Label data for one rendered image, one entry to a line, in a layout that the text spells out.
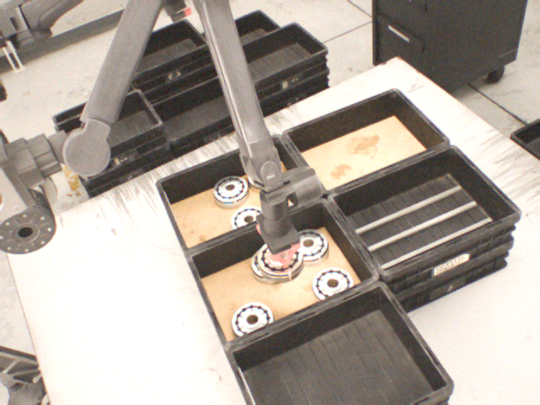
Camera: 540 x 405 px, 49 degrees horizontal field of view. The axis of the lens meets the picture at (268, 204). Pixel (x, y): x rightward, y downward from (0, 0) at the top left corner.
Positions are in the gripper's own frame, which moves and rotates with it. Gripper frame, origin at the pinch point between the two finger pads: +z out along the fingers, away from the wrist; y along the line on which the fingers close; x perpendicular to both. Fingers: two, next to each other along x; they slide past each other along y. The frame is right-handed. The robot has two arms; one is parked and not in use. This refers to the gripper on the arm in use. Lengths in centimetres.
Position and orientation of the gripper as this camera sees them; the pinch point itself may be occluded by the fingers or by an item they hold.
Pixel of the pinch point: (280, 253)
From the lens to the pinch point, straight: 133.2
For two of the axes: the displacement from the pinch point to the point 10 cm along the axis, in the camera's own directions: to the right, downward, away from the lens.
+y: -3.8, -6.7, 6.4
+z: 0.9, 6.7, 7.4
